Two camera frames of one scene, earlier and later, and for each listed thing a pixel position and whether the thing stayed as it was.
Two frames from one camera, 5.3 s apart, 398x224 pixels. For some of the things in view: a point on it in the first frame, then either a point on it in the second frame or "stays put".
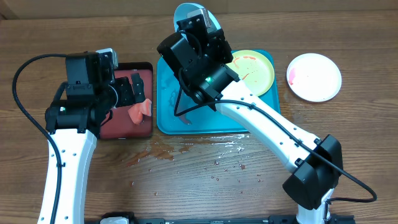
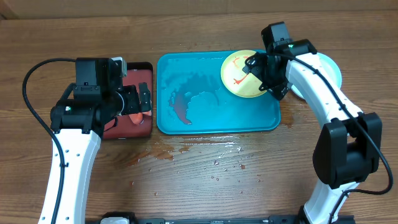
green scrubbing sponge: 137,111 stays put
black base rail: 128,218 stays put
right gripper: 222,48 -> 258,70
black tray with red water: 120,124 stays put
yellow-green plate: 254,69 stays put
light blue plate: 183,10 -> 333,66
